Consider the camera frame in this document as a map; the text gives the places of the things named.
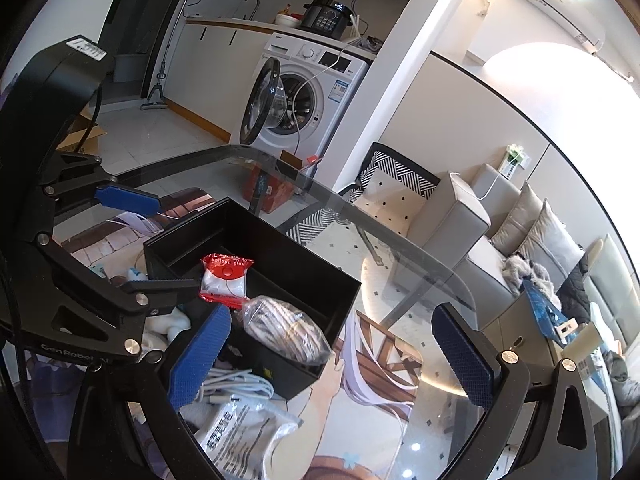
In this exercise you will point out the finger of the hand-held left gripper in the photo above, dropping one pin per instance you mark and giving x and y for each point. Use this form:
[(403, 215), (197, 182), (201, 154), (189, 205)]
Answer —
[(127, 200), (160, 287)]

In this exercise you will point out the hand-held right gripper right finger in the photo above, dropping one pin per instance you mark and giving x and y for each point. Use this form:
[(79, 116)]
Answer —
[(462, 360)]

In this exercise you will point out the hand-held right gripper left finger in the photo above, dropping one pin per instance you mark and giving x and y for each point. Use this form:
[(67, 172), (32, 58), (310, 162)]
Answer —
[(200, 355)]

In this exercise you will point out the white plush toy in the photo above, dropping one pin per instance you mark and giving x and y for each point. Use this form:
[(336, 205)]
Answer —
[(165, 327)]

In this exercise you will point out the red white packet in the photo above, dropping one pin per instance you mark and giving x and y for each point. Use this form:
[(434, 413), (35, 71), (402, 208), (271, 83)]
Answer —
[(225, 287)]

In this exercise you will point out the white printed plastic bag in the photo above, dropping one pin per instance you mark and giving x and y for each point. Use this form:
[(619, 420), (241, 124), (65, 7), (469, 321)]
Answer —
[(235, 435)]

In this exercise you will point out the black storage box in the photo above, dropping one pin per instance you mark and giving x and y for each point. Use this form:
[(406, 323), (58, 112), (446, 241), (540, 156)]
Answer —
[(240, 230)]

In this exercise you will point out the open cardboard box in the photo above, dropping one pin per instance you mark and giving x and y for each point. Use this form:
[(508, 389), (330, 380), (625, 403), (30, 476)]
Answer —
[(85, 135)]

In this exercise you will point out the beige side cabinet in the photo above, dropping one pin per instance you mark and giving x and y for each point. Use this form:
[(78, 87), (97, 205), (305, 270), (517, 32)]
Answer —
[(520, 320)]

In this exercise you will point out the white bin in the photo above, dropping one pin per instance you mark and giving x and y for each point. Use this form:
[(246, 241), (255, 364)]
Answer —
[(127, 70)]

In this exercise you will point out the blue plastic bag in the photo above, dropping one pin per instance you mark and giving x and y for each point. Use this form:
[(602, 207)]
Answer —
[(542, 310)]

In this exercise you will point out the mop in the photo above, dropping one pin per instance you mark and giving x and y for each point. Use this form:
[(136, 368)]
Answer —
[(152, 101)]

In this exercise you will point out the white socket adapter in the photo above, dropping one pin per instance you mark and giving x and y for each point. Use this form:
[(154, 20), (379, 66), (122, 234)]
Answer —
[(566, 331)]

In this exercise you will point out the grey furry cloth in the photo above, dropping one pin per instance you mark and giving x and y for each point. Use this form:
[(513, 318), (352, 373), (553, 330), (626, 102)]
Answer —
[(520, 267)]

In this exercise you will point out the cream cylinder container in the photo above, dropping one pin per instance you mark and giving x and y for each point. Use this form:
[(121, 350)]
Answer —
[(585, 342)]

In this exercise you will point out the black jacket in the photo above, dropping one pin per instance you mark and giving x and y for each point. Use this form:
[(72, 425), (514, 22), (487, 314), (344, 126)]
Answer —
[(575, 285)]

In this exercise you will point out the grey sofa cushion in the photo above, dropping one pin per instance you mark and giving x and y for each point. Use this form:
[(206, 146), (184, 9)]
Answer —
[(550, 245), (525, 212)]

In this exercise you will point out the beige sofa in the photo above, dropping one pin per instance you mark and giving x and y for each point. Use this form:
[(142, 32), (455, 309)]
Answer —
[(465, 215)]

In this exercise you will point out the red box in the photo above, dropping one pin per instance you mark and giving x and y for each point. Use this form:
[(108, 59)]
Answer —
[(275, 195)]

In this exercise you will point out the white kitchen base cabinet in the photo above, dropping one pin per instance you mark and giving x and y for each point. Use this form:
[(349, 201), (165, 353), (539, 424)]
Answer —
[(215, 75)]

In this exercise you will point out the diamond patterned floor rug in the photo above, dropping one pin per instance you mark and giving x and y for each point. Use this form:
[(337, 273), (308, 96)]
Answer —
[(340, 247)]

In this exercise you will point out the small cardboard box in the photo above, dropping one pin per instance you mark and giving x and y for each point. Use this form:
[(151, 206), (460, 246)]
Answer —
[(290, 162)]

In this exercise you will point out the pale green cushion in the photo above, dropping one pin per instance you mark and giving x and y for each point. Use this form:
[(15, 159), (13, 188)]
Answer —
[(610, 272)]

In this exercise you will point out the black white patterned chair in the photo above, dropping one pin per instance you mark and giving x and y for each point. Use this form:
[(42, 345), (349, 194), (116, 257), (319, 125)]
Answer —
[(390, 200)]

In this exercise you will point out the white washing machine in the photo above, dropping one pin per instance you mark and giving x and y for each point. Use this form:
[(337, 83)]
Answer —
[(325, 135)]

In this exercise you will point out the kitchen faucet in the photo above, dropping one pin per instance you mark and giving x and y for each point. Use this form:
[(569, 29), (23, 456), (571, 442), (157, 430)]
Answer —
[(258, 10)]

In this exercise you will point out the white bowl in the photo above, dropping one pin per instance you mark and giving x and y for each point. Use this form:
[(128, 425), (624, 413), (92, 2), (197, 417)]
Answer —
[(287, 20)]

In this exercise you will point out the black pressure cooker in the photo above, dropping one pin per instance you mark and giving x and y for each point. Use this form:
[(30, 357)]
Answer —
[(325, 17)]

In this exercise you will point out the white air conditioner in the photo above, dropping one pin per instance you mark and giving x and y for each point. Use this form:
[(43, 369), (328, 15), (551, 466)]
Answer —
[(550, 5)]

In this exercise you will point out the dark door frame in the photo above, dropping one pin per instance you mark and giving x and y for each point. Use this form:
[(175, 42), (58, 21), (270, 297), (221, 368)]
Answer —
[(155, 5)]

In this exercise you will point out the white wall power strip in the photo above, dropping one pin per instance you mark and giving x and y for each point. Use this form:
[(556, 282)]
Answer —
[(512, 160)]

